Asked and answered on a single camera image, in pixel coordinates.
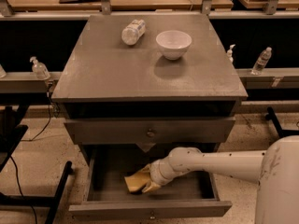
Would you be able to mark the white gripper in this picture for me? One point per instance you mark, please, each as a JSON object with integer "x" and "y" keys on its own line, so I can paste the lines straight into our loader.
{"x": 157, "y": 173}

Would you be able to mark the yellow sponge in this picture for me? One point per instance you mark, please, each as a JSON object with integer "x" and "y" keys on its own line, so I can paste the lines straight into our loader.
{"x": 137, "y": 181}

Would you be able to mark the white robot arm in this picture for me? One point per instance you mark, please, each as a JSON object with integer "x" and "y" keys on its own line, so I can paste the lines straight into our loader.
{"x": 275, "y": 171}

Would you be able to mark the closed grey top drawer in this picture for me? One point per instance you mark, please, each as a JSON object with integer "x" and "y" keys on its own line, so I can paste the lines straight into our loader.
{"x": 148, "y": 131}

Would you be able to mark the open grey middle drawer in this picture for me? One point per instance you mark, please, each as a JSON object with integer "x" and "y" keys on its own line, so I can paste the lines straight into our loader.
{"x": 106, "y": 196}

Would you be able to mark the grey wooden drawer cabinet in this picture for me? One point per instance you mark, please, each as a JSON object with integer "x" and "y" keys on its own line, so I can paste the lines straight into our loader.
{"x": 106, "y": 79}

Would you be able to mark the black stand leg left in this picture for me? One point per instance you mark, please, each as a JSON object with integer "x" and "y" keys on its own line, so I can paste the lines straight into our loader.
{"x": 51, "y": 202}

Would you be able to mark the black stand leg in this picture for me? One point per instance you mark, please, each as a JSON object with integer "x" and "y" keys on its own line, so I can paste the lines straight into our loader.
{"x": 51, "y": 202}
{"x": 281, "y": 132}

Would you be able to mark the white ceramic bowl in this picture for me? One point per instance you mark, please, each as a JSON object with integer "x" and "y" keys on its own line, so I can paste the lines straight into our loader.
{"x": 173, "y": 44}

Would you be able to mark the black stand leg right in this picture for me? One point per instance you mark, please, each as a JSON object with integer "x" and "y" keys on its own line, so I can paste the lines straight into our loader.
{"x": 281, "y": 132}

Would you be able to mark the lying clear plastic bottle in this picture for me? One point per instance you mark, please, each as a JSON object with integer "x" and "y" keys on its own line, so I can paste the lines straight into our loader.
{"x": 133, "y": 31}

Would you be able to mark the small white pump bottle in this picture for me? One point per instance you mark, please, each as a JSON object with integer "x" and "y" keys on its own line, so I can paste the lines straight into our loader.
{"x": 230, "y": 53}

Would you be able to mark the left clear pump dispenser bottle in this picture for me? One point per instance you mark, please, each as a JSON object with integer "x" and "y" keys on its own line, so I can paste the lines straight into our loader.
{"x": 39, "y": 69}

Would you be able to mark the upright clear water bottle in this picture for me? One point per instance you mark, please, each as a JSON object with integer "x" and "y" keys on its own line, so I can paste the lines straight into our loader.
{"x": 261, "y": 62}

